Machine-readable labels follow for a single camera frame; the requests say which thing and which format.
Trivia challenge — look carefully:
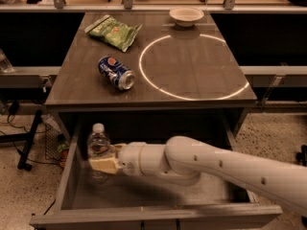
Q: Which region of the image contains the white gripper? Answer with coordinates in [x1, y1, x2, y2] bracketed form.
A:
[89, 142, 146, 176]

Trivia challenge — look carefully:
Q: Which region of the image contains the clear plastic water bottle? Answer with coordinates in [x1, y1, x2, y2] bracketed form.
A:
[86, 123, 110, 186]

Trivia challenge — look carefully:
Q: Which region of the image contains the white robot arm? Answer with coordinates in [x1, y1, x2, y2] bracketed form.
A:
[87, 136, 307, 217]

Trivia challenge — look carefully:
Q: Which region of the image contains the open grey top drawer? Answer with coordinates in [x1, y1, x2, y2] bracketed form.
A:
[30, 112, 282, 230]

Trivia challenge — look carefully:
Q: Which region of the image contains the grey wooden cabinet counter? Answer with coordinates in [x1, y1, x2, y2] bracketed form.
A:
[44, 11, 258, 136]

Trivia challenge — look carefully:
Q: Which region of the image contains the clear bottle at left edge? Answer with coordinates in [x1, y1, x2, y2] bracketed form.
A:
[0, 49, 14, 73]

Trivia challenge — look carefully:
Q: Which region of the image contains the blue pepsi soda can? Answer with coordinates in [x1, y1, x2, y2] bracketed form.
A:
[98, 56, 135, 91]

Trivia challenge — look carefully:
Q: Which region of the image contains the black metal stand leg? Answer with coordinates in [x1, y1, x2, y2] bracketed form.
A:
[0, 110, 42, 171]

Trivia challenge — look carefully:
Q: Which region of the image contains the green chip bag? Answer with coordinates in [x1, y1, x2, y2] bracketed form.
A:
[84, 14, 142, 53]

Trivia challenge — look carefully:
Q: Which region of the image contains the white paper bowl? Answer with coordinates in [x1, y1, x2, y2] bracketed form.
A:
[169, 8, 204, 27]

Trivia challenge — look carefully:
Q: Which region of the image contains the black stand at right edge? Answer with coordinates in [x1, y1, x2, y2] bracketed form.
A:
[295, 145, 307, 228]

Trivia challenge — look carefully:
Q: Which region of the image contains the wire mesh basket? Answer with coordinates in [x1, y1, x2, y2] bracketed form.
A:
[45, 125, 69, 168]

